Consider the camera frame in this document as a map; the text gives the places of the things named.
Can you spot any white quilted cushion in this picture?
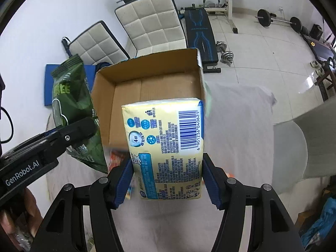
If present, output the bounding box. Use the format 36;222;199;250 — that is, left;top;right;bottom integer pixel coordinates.
69;21;130;66
114;0;187;58

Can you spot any cardboard box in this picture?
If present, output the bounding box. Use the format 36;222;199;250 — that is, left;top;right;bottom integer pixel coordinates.
91;48;206;150

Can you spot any white quilted cushion right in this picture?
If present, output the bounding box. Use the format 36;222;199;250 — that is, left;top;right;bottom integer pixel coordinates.
114;0;187;58

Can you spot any dark wooden stool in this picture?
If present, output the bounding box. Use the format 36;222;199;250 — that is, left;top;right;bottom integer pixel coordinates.
314;57;335;101

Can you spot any black treadmill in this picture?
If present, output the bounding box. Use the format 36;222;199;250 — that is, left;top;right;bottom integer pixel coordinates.
301;24;335;62

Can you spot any black blue weight bench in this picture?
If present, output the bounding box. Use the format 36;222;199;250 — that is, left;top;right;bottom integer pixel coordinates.
185;8;221;74

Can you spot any blue plastic bag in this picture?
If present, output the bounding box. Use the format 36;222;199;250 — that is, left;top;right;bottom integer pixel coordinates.
301;197;335;251

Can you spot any yellow tissue pack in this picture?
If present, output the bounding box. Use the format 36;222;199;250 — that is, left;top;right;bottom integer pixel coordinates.
122;98;204;200

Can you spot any chrome dumbbell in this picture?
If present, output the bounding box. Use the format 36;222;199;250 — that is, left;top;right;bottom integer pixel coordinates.
216;41;234;64

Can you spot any orange panda snack bag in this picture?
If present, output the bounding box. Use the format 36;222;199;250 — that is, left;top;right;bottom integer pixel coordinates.
108;150;129;172

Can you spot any grey chair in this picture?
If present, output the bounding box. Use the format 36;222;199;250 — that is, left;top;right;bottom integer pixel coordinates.
272;97;336;193

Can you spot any white quilted cushion left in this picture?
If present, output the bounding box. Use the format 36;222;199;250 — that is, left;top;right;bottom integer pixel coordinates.
69;21;130;66

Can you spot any white squat rack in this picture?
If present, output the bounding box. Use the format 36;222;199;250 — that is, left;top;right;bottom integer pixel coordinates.
201;0;238;34

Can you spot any white tablecloth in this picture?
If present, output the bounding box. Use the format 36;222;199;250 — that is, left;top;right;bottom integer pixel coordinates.
45;80;278;252

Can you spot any barbell on floor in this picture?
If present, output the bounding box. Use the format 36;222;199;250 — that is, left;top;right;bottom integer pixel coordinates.
255;9;302;33

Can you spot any person's left hand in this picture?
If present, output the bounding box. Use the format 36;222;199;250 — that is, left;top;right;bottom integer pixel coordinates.
1;188;43;251

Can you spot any green snack bag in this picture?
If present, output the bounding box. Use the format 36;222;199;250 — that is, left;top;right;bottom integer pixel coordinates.
51;55;108;173

